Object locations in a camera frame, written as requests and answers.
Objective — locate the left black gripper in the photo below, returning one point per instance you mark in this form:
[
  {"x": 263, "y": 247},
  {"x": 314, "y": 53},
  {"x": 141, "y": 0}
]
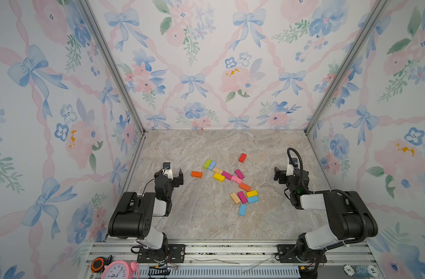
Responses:
[{"x": 177, "y": 181}]

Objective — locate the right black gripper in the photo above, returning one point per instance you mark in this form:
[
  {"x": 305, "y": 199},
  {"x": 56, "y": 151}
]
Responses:
[{"x": 282, "y": 174}]

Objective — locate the orange block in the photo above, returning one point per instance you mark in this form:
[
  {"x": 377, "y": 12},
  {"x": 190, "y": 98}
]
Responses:
[
  {"x": 196, "y": 174},
  {"x": 244, "y": 187}
]

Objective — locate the green block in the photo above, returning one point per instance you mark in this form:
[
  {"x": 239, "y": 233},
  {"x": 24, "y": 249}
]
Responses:
[{"x": 207, "y": 164}]

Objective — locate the light blue block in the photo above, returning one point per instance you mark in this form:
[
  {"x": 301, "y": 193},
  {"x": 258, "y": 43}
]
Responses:
[{"x": 212, "y": 165}]

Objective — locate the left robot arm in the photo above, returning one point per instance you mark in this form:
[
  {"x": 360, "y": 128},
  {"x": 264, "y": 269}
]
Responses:
[{"x": 134, "y": 213}]

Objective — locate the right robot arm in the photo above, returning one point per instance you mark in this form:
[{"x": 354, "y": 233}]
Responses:
[{"x": 349, "y": 221}]

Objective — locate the yellow block lower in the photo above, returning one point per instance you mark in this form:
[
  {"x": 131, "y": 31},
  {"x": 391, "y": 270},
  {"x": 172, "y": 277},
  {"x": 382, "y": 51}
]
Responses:
[{"x": 252, "y": 193}]

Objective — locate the yellow block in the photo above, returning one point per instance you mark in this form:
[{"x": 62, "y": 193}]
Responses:
[
  {"x": 219, "y": 177},
  {"x": 252, "y": 193}
]

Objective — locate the magenta block upper right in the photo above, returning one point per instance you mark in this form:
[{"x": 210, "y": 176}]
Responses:
[{"x": 239, "y": 174}]

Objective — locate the magenta block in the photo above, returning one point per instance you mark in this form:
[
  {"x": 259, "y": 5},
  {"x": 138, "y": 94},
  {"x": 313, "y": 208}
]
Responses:
[
  {"x": 227, "y": 175},
  {"x": 239, "y": 174},
  {"x": 242, "y": 197}
]

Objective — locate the blue block right lower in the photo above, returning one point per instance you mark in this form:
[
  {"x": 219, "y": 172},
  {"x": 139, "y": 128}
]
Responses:
[{"x": 252, "y": 199}]

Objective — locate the red block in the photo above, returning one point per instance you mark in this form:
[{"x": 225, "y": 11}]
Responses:
[{"x": 242, "y": 158}]

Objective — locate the pink block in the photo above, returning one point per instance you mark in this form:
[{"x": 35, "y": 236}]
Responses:
[{"x": 236, "y": 179}]

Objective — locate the magenta block lower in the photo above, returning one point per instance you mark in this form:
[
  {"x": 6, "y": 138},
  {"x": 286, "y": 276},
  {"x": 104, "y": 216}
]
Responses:
[{"x": 242, "y": 197}]

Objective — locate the tan block upper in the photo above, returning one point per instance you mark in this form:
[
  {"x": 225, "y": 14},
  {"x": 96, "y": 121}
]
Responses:
[{"x": 217, "y": 170}]

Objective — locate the tan block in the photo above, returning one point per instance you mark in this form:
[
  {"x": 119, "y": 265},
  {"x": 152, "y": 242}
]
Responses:
[
  {"x": 235, "y": 198},
  {"x": 217, "y": 170}
]

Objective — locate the yellow block upper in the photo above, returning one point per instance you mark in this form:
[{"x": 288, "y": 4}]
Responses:
[{"x": 219, "y": 177}]

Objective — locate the magenta block middle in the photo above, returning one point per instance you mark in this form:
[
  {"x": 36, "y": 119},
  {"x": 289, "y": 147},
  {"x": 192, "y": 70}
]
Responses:
[{"x": 227, "y": 175}]

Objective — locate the tan block lower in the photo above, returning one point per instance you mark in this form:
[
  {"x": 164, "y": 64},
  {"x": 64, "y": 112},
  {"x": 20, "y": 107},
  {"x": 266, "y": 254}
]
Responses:
[{"x": 235, "y": 198}]

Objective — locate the blue block bottom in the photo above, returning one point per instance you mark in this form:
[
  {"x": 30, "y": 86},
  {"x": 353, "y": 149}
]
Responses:
[{"x": 242, "y": 209}]

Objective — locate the pink alarm clock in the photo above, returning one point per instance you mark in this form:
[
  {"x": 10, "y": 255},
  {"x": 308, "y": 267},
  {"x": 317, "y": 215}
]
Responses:
[{"x": 120, "y": 270}]

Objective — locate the orange black tape measure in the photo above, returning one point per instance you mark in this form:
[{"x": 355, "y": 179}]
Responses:
[{"x": 100, "y": 263}]

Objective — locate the white blue object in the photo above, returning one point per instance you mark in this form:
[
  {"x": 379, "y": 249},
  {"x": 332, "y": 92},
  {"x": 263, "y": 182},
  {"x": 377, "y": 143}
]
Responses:
[{"x": 368, "y": 271}]

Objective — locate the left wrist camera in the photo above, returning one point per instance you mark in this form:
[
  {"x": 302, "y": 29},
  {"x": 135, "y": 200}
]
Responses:
[{"x": 167, "y": 168}]

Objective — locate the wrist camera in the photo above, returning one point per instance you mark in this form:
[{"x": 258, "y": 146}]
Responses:
[
  {"x": 167, "y": 168},
  {"x": 292, "y": 166}
]

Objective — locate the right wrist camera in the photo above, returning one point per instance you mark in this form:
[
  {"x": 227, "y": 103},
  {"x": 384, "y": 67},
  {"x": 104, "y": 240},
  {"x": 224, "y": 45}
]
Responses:
[{"x": 292, "y": 166}]

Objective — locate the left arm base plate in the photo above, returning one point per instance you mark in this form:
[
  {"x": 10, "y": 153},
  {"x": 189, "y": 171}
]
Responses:
[{"x": 171, "y": 253}]

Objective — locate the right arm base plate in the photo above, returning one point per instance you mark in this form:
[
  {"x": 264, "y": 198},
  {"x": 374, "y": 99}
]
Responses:
[{"x": 289, "y": 253}]

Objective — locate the white cable duct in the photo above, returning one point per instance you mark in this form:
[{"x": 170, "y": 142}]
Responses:
[{"x": 219, "y": 272}]

